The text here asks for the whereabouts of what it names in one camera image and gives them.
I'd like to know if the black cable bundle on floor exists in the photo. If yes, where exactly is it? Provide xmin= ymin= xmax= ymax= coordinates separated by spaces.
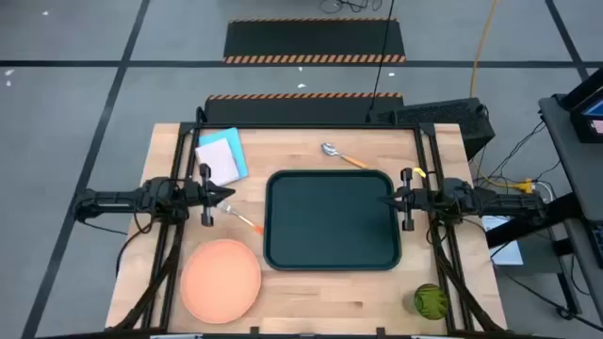
xmin=318 ymin=0 xmax=383 ymax=15

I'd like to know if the spoon with orange handle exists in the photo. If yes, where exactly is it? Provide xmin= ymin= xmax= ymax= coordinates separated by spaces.
xmin=320 ymin=142 xmax=371 ymax=170

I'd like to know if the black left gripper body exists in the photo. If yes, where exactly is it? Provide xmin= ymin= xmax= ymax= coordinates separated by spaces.
xmin=183 ymin=162 xmax=215 ymax=228

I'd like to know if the grey side desk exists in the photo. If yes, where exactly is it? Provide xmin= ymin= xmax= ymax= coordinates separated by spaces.
xmin=538 ymin=93 xmax=603 ymax=312

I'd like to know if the white paper sheet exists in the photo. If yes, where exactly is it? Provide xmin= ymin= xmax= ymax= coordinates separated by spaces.
xmin=481 ymin=215 xmax=526 ymax=267

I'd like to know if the large hazard-striped black floor mat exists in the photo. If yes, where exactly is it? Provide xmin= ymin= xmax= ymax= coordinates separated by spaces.
xmin=222 ymin=17 xmax=407 ymax=65

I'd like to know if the white notepad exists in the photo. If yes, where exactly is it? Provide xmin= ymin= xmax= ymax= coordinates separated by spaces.
xmin=194 ymin=137 xmax=242 ymax=187

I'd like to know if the black monitor on desk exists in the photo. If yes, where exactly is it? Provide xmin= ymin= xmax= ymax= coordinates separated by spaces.
xmin=560 ymin=68 xmax=603 ymax=145

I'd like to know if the yellow cable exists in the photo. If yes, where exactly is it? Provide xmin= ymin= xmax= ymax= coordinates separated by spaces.
xmin=468 ymin=0 xmax=536 ymax=195

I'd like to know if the green faceted glass cup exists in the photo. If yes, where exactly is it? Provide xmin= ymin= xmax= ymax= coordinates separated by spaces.
xmin=413 ymin=282 xmax=450 ymax=322

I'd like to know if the blue and white napkin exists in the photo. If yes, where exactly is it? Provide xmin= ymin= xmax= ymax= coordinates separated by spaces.
xmin=197 ymin=126 xmax=250 ymax=181

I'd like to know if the small hazard-striped black floor mat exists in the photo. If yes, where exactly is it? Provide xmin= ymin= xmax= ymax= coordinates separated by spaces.
xmin=203 ymin=92 xmax=405 ymax=126

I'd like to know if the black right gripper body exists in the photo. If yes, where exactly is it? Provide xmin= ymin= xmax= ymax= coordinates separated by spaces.
xmin=399 ymin=167 xmax=445 ymax=233

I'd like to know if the fork with orange handle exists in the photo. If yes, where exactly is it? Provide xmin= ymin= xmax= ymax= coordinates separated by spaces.
xmin=216 ymin=201 xmax=266 ymax=235

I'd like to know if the black computer tower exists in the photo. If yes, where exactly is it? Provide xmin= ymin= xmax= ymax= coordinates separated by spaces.
xmin=376 ymin=97 xmax=497 ymax=162

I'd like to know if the orange round plate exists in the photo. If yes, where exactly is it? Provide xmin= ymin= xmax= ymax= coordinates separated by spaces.
xmin=179 ymin=238 xmax=263 ymax=326

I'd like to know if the dark green plastic tray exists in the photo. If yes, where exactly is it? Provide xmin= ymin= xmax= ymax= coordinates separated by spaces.
xmin=263 ymin=169 xmax=403 ymax=272

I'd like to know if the thin black hanging cable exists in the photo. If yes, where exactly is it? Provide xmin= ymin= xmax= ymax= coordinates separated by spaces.
xmin=367 ymin=0 xmax=397 ymax=123

